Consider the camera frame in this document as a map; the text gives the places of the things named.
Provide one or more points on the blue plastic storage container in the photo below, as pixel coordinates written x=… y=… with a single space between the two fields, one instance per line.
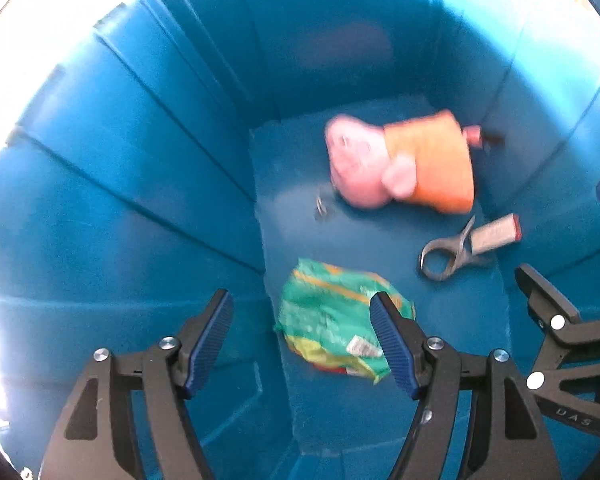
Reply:
x=130 y=160

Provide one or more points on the pig plush orange dress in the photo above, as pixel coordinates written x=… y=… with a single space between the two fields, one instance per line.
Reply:
x=420 y=165

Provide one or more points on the white tube red cap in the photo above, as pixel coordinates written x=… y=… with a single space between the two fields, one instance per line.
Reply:
x=492 y=235

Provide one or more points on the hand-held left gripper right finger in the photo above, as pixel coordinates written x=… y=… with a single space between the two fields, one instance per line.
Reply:
x=392 y=345

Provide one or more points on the green snack bag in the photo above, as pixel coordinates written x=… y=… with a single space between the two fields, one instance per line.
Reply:
x=330 y=315

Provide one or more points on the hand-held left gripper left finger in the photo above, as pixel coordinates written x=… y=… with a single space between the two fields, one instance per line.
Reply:
x=207 y=345

